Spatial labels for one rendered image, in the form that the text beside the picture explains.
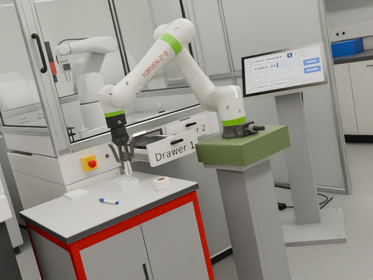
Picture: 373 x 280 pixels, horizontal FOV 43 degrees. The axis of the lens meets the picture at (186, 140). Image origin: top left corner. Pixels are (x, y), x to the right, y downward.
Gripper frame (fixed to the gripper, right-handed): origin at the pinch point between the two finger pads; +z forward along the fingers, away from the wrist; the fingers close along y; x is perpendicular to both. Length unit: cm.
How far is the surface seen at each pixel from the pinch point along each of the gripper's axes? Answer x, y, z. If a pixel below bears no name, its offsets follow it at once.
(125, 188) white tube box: -9.0, -5.4, 6.8
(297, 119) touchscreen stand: 32, 123, 9
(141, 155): 7.7, 10.6, -2.4
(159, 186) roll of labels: -24.0, 5.7, 6.6
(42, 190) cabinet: 61, -35, 12
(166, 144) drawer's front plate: -1.3, 21.1, -5.9
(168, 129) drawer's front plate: 32.8, 36.6, -7.2
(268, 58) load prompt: 44, 118, -32
